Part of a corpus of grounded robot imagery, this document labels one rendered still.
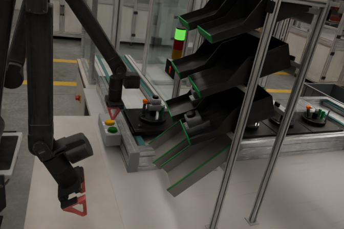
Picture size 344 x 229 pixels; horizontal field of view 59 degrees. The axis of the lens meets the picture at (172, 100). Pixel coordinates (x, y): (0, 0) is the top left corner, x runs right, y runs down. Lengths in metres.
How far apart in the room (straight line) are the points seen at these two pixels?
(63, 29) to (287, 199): 5.79
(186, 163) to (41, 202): 0.52
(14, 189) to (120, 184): 1.46
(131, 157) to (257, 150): 0.65
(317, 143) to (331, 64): 4.66
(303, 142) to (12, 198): 1.98
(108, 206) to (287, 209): 0.71
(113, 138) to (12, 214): 1.22
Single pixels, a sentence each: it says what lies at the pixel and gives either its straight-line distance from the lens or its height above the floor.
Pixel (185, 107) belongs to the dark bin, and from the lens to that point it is 1.13.
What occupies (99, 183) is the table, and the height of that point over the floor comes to 0.86.
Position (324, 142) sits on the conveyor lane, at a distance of 1.91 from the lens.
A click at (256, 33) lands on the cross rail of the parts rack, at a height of 1.55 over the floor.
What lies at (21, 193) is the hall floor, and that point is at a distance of 2.59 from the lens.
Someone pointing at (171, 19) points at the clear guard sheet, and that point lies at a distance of 1.73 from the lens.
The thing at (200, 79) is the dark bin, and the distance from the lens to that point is 0.99.
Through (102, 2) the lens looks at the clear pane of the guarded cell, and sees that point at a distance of 2.57.
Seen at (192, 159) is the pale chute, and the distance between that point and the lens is 1.11.
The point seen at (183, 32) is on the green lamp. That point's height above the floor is 1.40.
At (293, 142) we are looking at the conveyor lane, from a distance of 1.74.
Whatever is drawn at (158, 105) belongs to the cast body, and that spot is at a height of 1.06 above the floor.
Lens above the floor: 1.68
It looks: 23 degrees down
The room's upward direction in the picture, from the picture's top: 10 degrees clockwise
